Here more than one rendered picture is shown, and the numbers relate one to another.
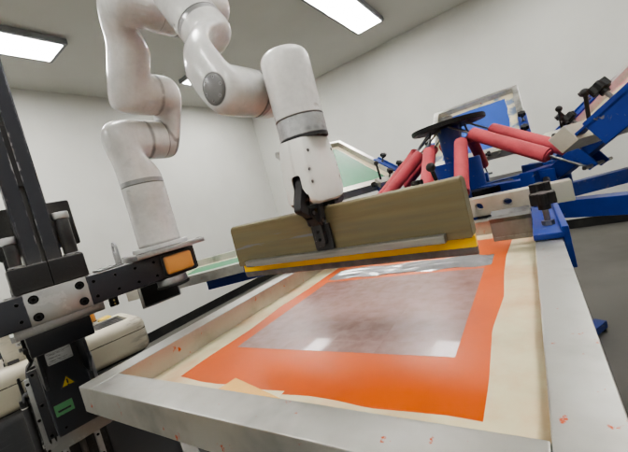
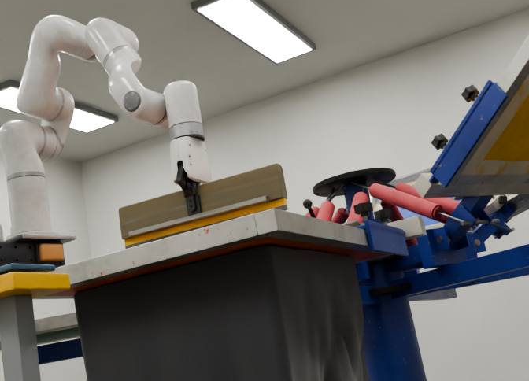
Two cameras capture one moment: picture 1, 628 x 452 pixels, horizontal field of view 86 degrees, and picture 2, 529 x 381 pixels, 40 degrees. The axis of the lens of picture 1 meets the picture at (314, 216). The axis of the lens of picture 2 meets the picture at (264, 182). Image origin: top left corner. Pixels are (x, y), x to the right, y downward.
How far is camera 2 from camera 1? 111 cm
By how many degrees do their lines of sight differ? 19
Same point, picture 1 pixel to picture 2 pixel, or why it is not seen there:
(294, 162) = (180, 151)
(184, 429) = (109, 264)
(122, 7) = (58, 37)
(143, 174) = (34, 168)
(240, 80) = (150, 98)
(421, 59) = (375, 110)
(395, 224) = (241, 193)
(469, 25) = (445, 72)
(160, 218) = (41, 209)
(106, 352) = not seen: outside the picture
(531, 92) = not seen: outside the picture
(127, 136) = (27, 134)
